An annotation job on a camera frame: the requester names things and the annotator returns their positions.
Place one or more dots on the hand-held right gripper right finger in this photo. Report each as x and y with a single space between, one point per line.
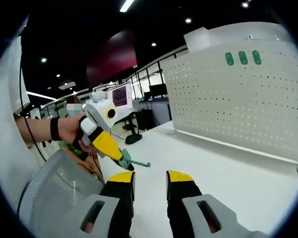
183 210

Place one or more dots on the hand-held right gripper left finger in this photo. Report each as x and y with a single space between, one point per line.
121 210

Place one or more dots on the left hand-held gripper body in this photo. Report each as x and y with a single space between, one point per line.
101 109

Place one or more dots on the white perforated mounting plate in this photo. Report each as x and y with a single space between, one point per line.
226 104

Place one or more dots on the person's left hand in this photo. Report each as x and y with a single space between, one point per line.
70 130

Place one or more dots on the pink-lit monitor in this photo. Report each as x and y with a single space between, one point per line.
120 96

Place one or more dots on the black stand base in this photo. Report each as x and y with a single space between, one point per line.
133 137

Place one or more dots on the large dark red screen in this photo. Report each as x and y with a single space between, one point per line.
114 59

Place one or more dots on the black computer monitor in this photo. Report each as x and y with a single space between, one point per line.
158 90

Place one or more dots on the grey mesh office chair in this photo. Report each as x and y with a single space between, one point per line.
57 178

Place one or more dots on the person's white shirt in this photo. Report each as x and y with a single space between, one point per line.
5 124

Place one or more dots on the ceiling strip light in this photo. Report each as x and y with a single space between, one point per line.
126 5

